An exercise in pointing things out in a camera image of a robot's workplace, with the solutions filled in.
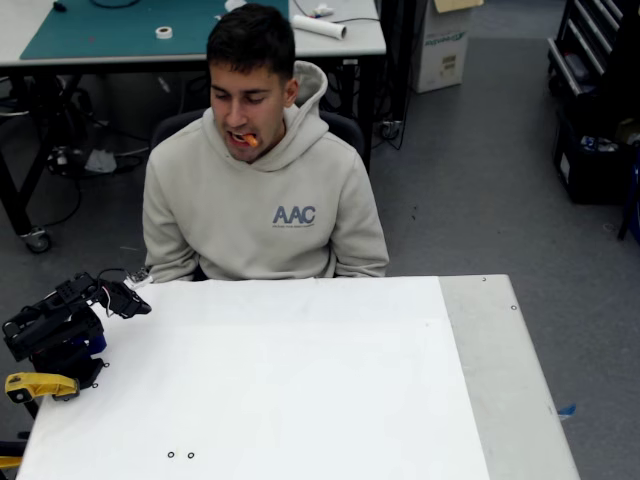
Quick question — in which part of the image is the yellow table clamp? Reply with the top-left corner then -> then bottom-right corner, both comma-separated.
4,372 -> 81,404

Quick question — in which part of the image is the manila paper folder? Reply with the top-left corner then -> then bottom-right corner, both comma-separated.
432,0 -> 485,13

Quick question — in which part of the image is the white crumpled paper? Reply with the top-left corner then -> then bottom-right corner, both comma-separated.
84,148 -> 117,174

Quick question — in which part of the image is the thin black bench cable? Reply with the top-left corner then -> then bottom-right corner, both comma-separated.
289,0 -> 381,26

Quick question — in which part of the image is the green cutting mat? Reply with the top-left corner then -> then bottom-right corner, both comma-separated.
19,0 -> 290,61

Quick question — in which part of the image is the black storage bin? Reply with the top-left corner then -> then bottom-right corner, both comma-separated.
552,107 -> 640,205

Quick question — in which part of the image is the rolled white paper tube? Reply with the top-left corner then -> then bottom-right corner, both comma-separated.
291,13 -> 348,40

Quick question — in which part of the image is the grey workbench with black legs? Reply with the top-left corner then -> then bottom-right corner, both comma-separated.
0,0 -> 389,254

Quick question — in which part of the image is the white cardboard box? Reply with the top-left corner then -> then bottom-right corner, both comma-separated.
413,0 -> 471,94

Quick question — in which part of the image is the workbench caster wheel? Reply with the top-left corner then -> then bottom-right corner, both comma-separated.
23,227 -> 53,254

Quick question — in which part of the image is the man in beige hoodie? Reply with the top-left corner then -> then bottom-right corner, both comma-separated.
142,3 -> 390,281

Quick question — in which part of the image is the yellow black clamp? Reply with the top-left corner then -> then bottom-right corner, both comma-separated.
0,439 -> 26,471

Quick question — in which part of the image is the black round device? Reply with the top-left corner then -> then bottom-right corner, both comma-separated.
47,145 -> 84,176

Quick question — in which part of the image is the black office chair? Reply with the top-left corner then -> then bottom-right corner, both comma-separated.
149,107 -> 367,169

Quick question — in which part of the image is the white paper sheet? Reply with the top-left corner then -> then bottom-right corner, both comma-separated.
14,274 -> 491,480

